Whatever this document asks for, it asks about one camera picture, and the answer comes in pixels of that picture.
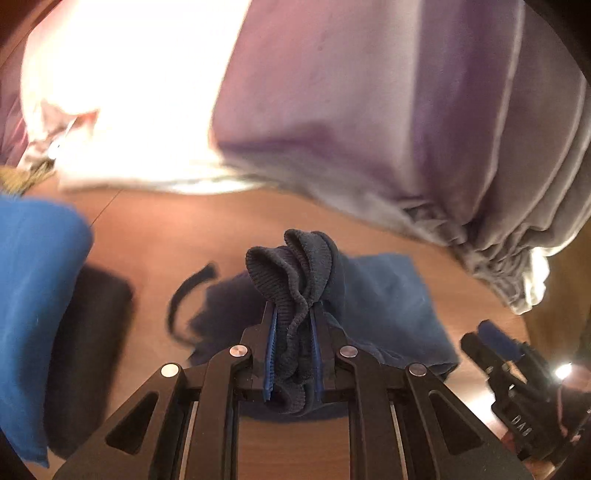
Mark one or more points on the folded blue cloth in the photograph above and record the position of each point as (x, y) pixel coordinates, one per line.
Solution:
(32, 300)

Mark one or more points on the folded black cloth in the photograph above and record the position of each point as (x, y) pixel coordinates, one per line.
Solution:
(87, 350)

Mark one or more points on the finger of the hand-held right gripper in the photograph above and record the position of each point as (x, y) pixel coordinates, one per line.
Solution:
(501, 342)
(478, 353)

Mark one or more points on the white curtain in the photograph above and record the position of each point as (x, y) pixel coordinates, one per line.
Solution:
(533, 281)

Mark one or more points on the yellow plaid fringed scarf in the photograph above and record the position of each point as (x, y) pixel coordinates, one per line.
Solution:
(18, 177)

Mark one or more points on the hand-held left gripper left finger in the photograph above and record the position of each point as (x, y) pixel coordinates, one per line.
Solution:
(203, 406)

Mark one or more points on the grey curtain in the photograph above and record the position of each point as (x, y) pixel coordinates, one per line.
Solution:
(521, 175)

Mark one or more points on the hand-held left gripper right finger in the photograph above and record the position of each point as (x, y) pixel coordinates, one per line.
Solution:
(378, 406)

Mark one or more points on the navy blue pants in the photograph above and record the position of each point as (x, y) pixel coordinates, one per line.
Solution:
(300, 281)

